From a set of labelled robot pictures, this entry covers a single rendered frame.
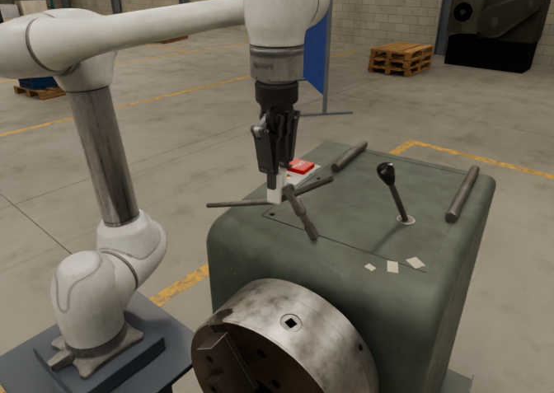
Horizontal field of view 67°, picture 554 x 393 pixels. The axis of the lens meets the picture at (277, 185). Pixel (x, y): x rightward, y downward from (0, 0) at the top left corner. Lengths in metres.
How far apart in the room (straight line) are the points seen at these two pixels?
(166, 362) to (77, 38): 0.86
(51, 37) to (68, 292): 0.58
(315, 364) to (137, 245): 0.72
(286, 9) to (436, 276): 0.49
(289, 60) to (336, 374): 0.48
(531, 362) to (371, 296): 1.88
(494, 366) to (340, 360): 1.82
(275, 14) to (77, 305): 0.82
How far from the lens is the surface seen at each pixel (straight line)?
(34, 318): 2.78
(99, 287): 1.13
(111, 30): 0.85
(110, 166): 1.16
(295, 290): 0.72
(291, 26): 0.67
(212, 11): 0.86
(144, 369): 1.29
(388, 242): 0.82
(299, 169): 1.06
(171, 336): 1.35
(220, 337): 0.70
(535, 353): 2.62
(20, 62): 0.96
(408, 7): 11.50
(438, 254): 0.82
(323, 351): 0.67
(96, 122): 1.13
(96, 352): 1.24
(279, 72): 0.68
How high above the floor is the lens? 1.71
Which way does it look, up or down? 27 degrees down
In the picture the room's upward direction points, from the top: straight up
